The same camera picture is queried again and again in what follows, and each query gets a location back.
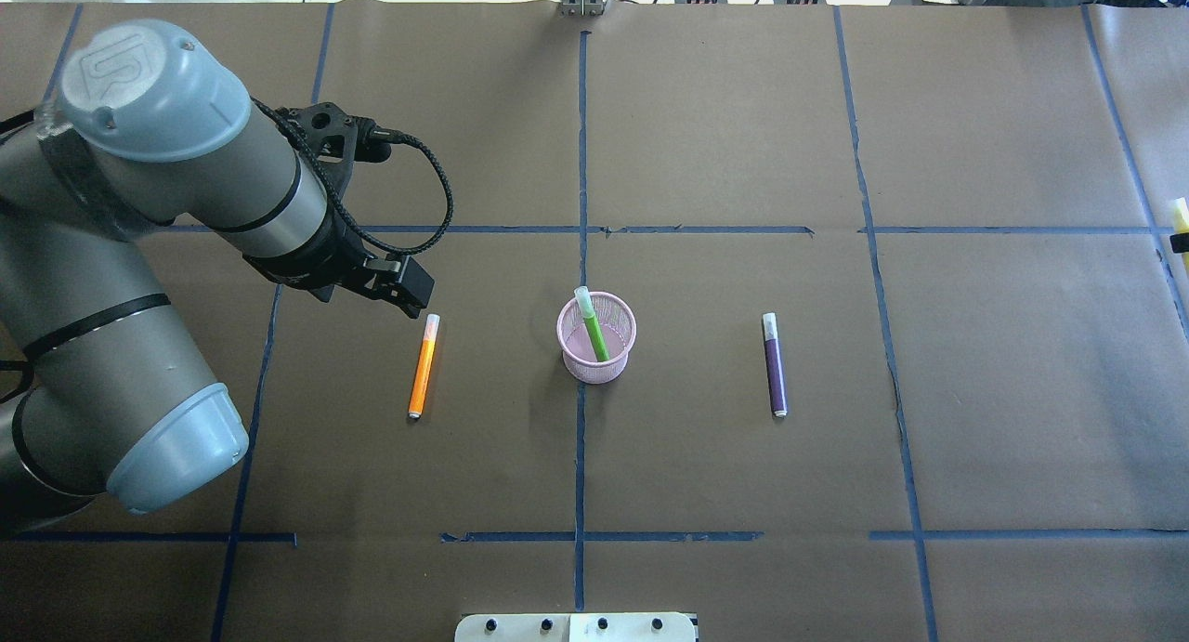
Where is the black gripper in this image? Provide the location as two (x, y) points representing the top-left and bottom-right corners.
(243, 224), (435, 320)

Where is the green highlighter pen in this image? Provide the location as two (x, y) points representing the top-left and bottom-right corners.
(574, 285), (610, 361)

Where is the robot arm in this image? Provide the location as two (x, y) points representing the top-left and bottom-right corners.
(1, 17), (454, 539)

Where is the orange highlighter pen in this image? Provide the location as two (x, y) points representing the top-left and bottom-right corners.
(405, 313), (440, 422)

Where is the pink mesh pen holder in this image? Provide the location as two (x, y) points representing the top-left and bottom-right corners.
(555, 287), (637, 385)

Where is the purple highlighter pen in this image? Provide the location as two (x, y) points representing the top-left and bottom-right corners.
(761, 311), (789, 418)

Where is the yellow highlighter pen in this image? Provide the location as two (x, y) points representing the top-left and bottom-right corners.
(1169, 197), (1189, 272)

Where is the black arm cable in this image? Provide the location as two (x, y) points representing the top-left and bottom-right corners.
(251, 97), (457, 258)

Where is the white camera pole with base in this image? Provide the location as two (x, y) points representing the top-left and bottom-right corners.
(453, 611), (699, 641)

